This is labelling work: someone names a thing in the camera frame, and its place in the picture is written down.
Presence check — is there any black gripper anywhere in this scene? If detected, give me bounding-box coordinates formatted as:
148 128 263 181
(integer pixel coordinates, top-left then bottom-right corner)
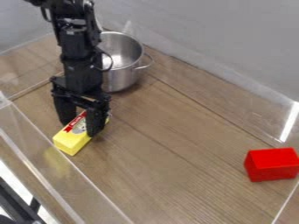
51 56 111 137

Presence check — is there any clear acrylic enclosure wall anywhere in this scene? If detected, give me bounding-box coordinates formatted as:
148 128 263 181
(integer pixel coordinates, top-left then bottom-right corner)
0 0 299 224

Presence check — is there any black cable loop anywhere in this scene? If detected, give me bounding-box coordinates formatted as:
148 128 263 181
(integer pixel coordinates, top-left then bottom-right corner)
92 49 115 72

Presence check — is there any black table frame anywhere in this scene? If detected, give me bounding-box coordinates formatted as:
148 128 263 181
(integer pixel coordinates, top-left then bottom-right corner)
0 177 47 224

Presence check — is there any red block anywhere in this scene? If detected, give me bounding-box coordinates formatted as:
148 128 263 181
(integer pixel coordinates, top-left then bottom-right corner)
244 148 299 182

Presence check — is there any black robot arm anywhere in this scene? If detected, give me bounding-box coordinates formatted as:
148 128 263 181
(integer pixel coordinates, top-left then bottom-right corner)
24 0 112 137

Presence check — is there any yellow butter block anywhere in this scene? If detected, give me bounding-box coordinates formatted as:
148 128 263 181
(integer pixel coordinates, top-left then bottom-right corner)
51 109 111 157

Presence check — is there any silver steel pot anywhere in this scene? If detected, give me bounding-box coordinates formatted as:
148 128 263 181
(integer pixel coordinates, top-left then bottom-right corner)
99 31 154 93

